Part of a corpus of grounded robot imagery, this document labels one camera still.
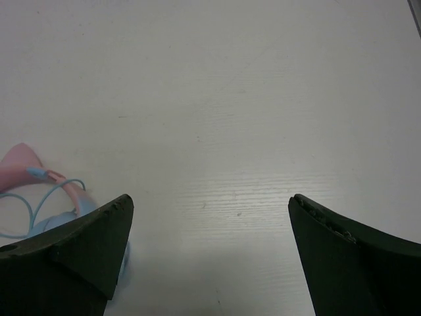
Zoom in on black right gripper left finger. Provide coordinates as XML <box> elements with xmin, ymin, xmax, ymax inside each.
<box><xmin>1</xmin><ymin>194</ymin><xmax>134</xmax><ymax>316</ymax></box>

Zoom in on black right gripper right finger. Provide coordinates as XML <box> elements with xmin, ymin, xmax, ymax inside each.
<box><xmin>288</xmin><ymin>194</ymin><xmax>420</xmax><ymax>315</ymax></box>

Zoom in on pink blue cat-ear headphones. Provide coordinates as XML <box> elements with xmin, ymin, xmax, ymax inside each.
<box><xmin>0</xmin><ymin>142</ymin><xmax>132</xmax><ymax>290</ymax></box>

